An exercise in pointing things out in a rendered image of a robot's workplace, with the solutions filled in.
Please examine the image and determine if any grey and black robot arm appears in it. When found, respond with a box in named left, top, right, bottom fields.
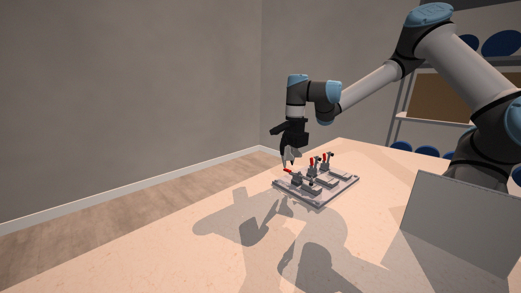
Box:
left=285, top=2, right=521, bottom=194

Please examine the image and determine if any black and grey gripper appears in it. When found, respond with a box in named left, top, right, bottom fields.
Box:
left=280, top=116, right=309, bottom=168

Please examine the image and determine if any toggle clamp with red handle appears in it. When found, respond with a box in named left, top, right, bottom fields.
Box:
left=283, top=168, right=315, bottom=187
left=306, top=155, right=322, bottom=178

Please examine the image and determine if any grey toggle clamp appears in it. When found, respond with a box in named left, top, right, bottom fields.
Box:
left=319, top=151, right=334, bottom=172

